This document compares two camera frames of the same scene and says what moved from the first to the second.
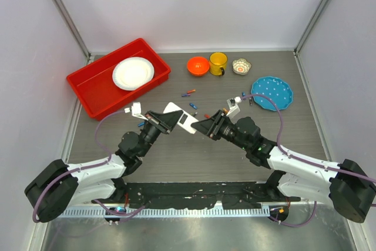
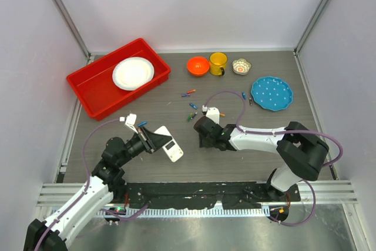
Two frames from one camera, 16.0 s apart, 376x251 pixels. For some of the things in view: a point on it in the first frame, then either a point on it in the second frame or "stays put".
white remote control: [185, 120] → [171, 147]
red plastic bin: [94, 85] stays put
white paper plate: [133, 73] stays put
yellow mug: [218, 61] stays put
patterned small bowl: [241, 66] stays put
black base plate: [232, 195] stays put
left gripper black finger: [169, 119] → [154, 140]
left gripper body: [153, 129] → [138, 144]
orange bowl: [198, 66] stays put
